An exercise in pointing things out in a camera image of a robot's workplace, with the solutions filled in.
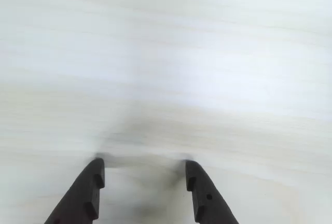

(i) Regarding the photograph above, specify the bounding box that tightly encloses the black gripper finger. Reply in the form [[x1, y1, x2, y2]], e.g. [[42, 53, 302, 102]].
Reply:
[[185, 159, 239, 224], [44, 158, 106, 224]]

